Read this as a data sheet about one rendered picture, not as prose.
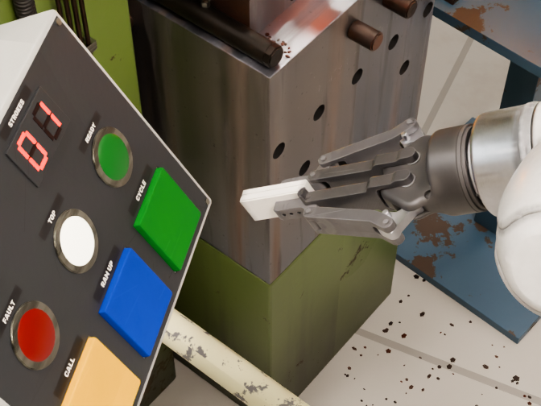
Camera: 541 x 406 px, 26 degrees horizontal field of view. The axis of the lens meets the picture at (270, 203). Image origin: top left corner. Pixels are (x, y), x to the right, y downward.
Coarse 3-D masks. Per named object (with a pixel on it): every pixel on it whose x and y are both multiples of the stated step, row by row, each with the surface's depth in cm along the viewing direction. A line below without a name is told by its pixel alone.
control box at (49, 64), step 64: (0, 64) 104; (64, 64) 106; (0, 128) 98; (64, 128) 104; (128, 128) 113; (0, 192) 97; (64, 192) 104; (128, 192) 111; (192, 192) 120; (0, 256) 96; (64, 256) 102; (0, 320) 95; (64, 320) 101; (0, 384) 94; (64, 384) 100
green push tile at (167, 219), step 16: (160, 176) 115; (160, 192) 114; (176, 192) 117; (144, 208) 112; (160, 208) 114; (176, 208) 116; (192, 208) 118; (144, 224) 111; (160, 224) 114; (176, 224) 116; (192, 224) 118; (160, 240) 113; (176, 240) 115; (160, 256) 114; (176, 256) 115
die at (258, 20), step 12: (216, 0) 143; (228, 0) 142; (240, 0) 140; (252, 0) 139; (264, 0) 142; (276, 0) 144; (288, 0) 147; (228, 12) 143; (240, 12) 142; (252, 12) 141; (264, 12) 143; (276, 12) 146; (252, 24) 142; (264, 24) 145
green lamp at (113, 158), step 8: (104, 136) 109; (112, 136) 110; (104, 144) 109; (112, 144) 110; (120, 144) 111; (104, 152) 108; (112, 152) 109; (120, 152) 110; (104, 160) 108; (112, 160) 109; (120, 160) 110; (128, 160) 111; (104, 168) 108; (112, 168) 109; (120, 168) 110; (112, 176) 109; (120, 176) 110
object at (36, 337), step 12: (36, 312) 98; (24, 324) 97; (36, 324) 98; (48, 324) 99; (24, 336) 97; (36, 336) 98; (48, 336) 99; (24, 348) 96; (36, 348) 97; (48, 348) 99; (36, 360) 97
